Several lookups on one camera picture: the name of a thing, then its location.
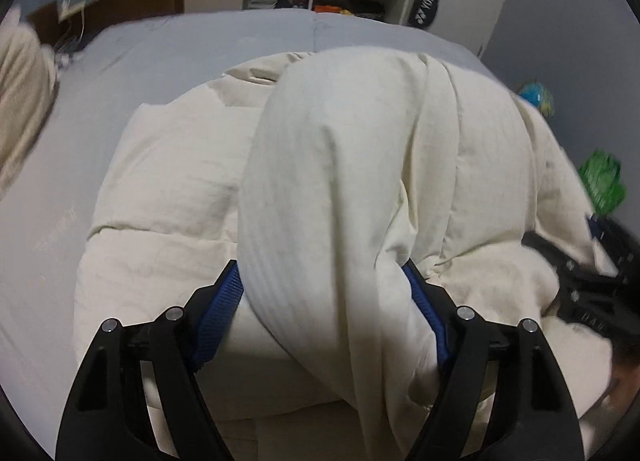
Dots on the cream fluffy knit blanket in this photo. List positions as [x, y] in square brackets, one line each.
[28, 83]

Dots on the green plastic bag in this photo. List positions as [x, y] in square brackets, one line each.
[601, 176]

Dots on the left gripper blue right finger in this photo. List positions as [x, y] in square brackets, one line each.
[532, 417]

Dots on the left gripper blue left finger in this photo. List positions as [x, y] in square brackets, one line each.
[105, 416]

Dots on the light blue bed sheet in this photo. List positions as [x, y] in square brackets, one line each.
[46, 213]

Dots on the blue globe toy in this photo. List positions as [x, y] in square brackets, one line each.
[538, 96]

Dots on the brown wooden headboard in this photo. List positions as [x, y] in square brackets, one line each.
[83, 26]

